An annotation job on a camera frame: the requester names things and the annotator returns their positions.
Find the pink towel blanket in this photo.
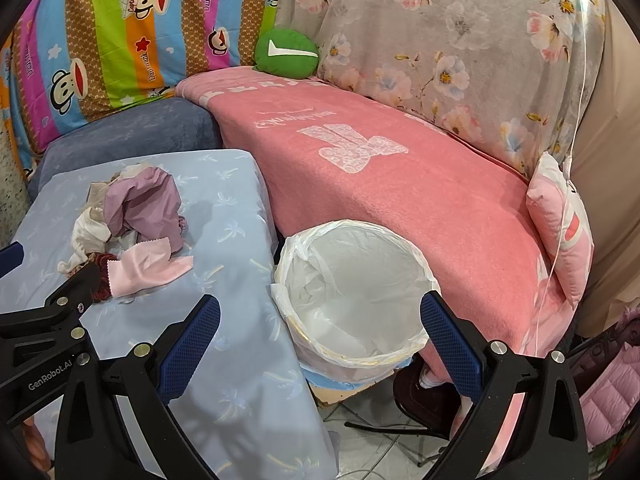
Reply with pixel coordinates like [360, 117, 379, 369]
[176, 66, 574, 356]

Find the purple fabric piece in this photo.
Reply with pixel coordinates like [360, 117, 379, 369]
[103, 167, 183, 252]

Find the light blue palm-print pillow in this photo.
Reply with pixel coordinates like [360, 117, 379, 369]
[0, 148, 339, 480]

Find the pink puffer jacket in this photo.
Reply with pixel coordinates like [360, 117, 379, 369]
[577, 309, 640, 451]

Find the blue-grey cushion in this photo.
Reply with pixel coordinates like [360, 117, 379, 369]
[27, 98, 224, 198]

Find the dark red velvet scrunchie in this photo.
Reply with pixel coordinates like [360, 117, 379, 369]
[89, 252, 117, 304]

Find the white bag-lined trash bin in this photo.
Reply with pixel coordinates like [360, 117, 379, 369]
[271, 220, 439, 382]

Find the light pink fabric swatch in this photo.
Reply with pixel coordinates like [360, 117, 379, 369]
[106, 237, 194, 298]

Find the black chair base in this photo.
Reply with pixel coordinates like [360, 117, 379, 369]
[344, 356, 461, 440]

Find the colourful striped monkey pillow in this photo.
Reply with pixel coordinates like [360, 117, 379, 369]
[1, 0, 278, 174]

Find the grey floral quilt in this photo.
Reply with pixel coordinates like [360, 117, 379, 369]
[276, 0, 606, 176]

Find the white cable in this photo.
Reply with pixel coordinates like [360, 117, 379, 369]
[529, 0, 589, 356]

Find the green round plush cushion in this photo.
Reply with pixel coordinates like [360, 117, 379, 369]
[254, 28, 319, 79]

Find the beige tulle mesh fabric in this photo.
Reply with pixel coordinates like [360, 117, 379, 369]
[82, 162, 151, 221]

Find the white cloth piece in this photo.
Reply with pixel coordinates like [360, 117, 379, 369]
[58, 206, 112, 274]

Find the pink white small pillow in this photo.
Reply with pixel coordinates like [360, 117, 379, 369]
[526, 153, 594, 308]

